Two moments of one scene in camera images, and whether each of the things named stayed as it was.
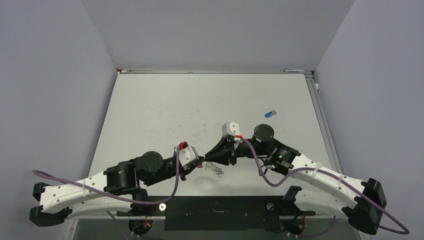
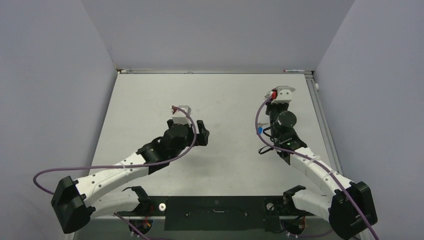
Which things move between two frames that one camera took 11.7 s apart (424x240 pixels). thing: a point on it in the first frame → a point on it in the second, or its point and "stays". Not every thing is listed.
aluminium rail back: [176, 71] stays
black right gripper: [228, 149] → [270, 105]
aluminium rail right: [324, 124] stays
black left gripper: [185, 169] → [202, 135]
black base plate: [217, 213] stays
